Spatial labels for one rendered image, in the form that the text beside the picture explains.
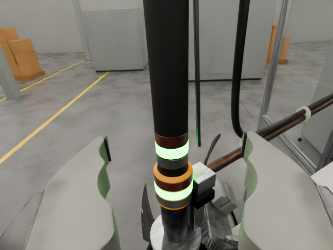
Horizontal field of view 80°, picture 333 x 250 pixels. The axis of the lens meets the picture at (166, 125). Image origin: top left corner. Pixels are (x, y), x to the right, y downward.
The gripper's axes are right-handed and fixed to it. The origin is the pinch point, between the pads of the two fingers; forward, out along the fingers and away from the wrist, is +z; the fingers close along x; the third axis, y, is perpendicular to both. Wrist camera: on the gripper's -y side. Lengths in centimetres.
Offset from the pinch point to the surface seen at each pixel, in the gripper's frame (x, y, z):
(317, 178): 39, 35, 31
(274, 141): 70, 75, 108
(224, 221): 17, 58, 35
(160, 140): -1.3, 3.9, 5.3
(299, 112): 22.6, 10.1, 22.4
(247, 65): 206, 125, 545
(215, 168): 5.3, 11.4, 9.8
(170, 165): -0.5, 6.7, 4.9
